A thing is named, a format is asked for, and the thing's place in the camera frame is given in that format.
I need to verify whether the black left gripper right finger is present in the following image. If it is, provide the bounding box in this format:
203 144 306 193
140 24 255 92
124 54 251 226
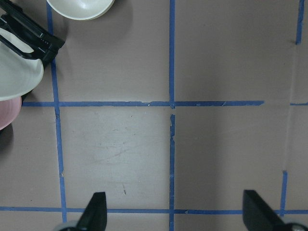
242 190 289 231

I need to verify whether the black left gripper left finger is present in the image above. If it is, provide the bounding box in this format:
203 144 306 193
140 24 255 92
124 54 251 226
76 192 107 231

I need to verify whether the pink plate in rack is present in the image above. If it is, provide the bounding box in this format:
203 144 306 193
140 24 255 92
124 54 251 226
0 97 22 130

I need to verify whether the white plate in rack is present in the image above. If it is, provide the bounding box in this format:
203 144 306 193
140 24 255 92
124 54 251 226
0 42 44 101

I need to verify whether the cream bowl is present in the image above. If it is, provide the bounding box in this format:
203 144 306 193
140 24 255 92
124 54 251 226
47 0 115 20

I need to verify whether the black dish rack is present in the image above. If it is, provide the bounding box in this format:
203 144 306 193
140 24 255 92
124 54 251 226
0 0 65 66

